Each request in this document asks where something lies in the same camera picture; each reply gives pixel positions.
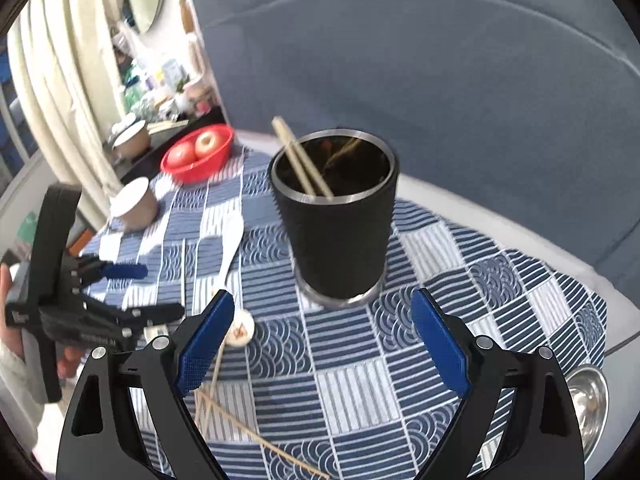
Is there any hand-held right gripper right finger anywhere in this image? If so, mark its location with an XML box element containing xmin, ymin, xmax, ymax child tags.
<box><xmin>411</xmin><ymin>287</ymin><xmax>586</xmax><ymax>480</ymax></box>

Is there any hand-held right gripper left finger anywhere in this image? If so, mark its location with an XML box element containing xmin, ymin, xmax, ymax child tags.
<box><xmin>56</xmin><ymin>290</ymin><xmax>236</xmax><ymax>480</ymax></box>

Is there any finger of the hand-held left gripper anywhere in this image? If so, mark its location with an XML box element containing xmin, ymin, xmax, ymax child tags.
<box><xmin>79</xmin><ymin>296</ymin><xmax>186</xmax><ymax>350</ymax></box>
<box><xmin>71</xmin><ymin>255</ymin><xmax>149</xmax><ymax>289</ymax></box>

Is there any black metal-rimmed cup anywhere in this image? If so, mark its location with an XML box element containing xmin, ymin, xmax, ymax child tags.
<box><xmin>268</xmin><ymin>129</ymin><xmax>401</xmax><ymax>308</ymax></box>

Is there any person's left forearm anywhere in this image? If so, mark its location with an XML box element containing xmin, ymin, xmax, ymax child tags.
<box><xmin>0</xmin><ymin>342</ymin><xmax>53</xmax><ymax>461</ymax></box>

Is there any person's left hand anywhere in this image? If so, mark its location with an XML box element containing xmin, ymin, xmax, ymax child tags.
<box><xmin>0</xmin><ymin>264</ymin><xmax>87</xmax><ymax>381</ymax></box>

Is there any white ceramic spoon orange print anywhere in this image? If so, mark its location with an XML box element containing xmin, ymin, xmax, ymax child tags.
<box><xmin>222</xmin><ymin>310</ymin><xmax>256</xmax><ymax>349</ymax></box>

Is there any brown cup white inside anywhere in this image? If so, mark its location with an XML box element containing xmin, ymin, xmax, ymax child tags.
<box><xmin>109</xmin><ymin>176</ymin><xmax>160</xmax><ymax>232</ymax></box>

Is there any blue white patterned tablecloth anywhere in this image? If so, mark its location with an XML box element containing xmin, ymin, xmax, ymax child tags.
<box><xmin>80</xmin><ymin>146</ymin><xmax>608</xmax><ymax>480</ymax></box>

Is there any white plastic rice spoon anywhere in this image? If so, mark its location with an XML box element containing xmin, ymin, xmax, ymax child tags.
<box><xmin>212</xmin><ymin>210</ymin><xmax>246</xmax><ymax>297</ymax></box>

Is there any red plastic bowl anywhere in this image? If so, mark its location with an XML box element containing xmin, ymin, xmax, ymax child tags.
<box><xmin>160</xmin><ymin>124</ymin><xmax>236</xmax><ymax>184</ymax></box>

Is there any small steel bowl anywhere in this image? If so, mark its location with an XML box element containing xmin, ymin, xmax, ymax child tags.
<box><xmin>567</xmin><ymin>366</ymin><xmax>610</xmax><ymax>462</ymax></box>

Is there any cream curtain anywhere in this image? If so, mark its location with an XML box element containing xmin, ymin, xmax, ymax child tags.
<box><xmin>7</xmin><ymin>0</ymin><xmax>132</xmax><ymax>213</ymax></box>

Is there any blue-grey sofa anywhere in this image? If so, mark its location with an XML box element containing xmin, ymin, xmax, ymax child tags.
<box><xmin>184</xmin><ymin>0</ymin><xmax>640</xmax><ymax>281</ymax></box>

